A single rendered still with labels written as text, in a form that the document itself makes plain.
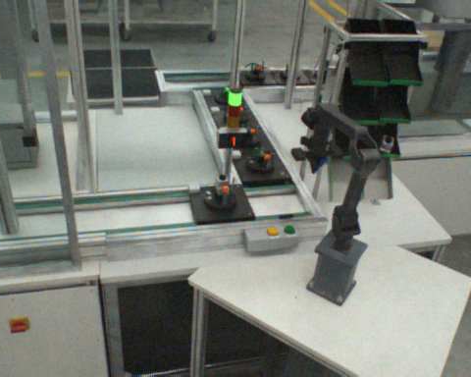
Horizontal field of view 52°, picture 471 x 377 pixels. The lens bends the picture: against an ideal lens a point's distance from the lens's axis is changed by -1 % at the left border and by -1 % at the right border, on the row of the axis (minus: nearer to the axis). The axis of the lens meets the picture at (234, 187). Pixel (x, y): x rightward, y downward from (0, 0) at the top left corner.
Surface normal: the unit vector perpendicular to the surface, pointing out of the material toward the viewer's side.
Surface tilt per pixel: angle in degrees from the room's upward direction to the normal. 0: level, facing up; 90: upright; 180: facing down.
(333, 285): 90
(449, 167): 90
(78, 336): 90
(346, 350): 0
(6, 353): 90
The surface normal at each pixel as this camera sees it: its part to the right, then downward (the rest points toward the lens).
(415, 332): 0.07, -0.82
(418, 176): 0.24, 0.56
